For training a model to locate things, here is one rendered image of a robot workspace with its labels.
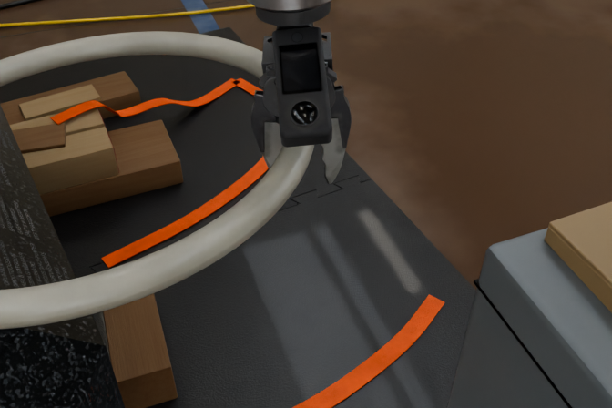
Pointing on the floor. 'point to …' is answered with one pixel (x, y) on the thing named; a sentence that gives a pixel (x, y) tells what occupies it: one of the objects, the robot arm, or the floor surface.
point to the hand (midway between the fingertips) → (305, 178)
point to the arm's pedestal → (534, 334)
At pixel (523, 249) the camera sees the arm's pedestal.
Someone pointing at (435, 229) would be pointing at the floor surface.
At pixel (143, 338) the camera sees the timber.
